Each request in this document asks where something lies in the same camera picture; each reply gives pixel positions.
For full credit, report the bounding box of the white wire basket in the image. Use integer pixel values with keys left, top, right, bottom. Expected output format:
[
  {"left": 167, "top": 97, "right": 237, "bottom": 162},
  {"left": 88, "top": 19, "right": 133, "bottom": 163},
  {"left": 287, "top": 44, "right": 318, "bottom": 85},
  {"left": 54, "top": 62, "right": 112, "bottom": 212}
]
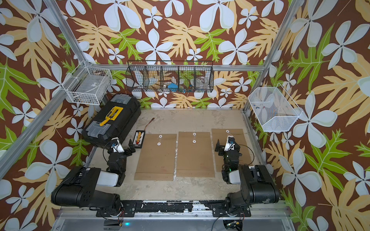
[
  {"left": 248, "top": 84, "right": 303, "bottom": 133},
  {"left": 62, "top": 61, "right": 112, "bottom": 105}
]

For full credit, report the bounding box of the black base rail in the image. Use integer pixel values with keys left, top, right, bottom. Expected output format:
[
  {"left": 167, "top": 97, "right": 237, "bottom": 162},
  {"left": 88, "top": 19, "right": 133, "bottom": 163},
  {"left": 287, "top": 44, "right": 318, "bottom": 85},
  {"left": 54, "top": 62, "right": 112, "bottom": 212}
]
[{"left": 96, "top": 200, "right": 251, "bottom": 219}]

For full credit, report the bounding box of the white wire basket right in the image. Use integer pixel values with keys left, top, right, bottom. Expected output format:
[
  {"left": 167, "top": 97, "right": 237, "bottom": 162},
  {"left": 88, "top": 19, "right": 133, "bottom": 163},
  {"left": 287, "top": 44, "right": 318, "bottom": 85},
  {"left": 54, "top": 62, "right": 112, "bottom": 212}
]
[{"left": 248, "top": 84, "right": 303, "bottom": 133}]

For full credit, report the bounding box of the white wire basket left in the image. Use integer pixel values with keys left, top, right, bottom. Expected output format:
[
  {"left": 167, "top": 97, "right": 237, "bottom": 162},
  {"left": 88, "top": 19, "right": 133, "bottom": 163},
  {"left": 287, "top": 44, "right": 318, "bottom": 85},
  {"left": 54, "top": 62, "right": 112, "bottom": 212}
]
[{"left": 62, "top": 61, "right": 112, "bottom": 105}]

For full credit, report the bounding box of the brown kraft file bag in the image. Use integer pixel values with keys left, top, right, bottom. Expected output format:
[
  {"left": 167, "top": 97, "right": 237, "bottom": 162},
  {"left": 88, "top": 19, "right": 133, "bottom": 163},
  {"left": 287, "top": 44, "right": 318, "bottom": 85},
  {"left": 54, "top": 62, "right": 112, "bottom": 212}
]
[
  {"left": 176, "top": 131, "right": 215, "bottom": 178},
  {"left": 212, "top": 129, "right": 254, "bottom": 172},
  {"left": 134, "top": 134, "right": 177, "bottom": 181}
]

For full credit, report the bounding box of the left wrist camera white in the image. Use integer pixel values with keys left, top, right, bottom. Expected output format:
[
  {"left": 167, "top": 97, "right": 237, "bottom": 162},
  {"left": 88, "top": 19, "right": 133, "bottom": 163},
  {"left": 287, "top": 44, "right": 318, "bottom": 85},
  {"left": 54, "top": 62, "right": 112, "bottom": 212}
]
[{"left": 111, "top": 137, "right": 124, "bottom": 153}]

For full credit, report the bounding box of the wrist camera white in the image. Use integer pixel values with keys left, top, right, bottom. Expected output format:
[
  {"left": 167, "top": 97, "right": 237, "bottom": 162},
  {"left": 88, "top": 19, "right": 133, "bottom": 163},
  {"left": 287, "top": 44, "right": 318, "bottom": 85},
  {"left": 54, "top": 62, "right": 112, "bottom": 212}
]
[
  {"left": 225, "top": 136, "right": 236, "bottom": 152},
  {"left": 111, "top": 137, "right": 124, "bottom": 153}
]

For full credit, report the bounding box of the black yellow toolbox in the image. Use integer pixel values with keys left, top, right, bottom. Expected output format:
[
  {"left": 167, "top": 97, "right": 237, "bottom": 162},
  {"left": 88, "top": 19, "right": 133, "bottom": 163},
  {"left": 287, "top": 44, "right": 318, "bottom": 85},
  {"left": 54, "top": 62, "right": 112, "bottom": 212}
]
[{"left": 82, "top": 94, "right": 141, "bottom": 148}]

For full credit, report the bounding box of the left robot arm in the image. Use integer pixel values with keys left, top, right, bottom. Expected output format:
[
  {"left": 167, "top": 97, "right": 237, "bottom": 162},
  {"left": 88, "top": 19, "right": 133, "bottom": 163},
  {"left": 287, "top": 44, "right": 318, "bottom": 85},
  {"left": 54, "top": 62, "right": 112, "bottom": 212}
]
[{"left": 51, "top": 138, "right": 135, "bottom": 212}]

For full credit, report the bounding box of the black charging board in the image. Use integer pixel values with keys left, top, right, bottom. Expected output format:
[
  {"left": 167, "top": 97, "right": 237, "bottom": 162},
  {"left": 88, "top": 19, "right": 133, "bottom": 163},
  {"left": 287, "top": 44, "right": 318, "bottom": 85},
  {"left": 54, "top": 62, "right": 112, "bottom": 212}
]
[{"left": 133, "top": 131, "right": 145, "bottom": 149}]

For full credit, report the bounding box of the black wire basket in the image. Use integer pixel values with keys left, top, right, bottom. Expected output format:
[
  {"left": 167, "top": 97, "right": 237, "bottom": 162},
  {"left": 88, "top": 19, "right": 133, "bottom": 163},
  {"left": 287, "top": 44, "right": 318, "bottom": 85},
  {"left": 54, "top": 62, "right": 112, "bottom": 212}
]
[{"left": 125, "top": 61, "right": 214, "bottom": 93}]

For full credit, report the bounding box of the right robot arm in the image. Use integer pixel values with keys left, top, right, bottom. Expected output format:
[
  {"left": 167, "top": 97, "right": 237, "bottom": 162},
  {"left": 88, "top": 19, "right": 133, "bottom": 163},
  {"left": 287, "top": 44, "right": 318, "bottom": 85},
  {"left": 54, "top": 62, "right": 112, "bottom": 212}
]
[{"left": 215, "top": 136, "right": 280, "bottom": 215}]

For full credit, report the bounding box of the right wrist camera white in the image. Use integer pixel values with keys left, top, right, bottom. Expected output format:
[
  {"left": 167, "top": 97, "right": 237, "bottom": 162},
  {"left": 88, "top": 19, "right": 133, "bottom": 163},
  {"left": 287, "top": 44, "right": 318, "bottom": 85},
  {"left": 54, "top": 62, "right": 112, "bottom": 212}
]
[{"left": 225, "top": 136, "right": 236, "bottom": 152}]

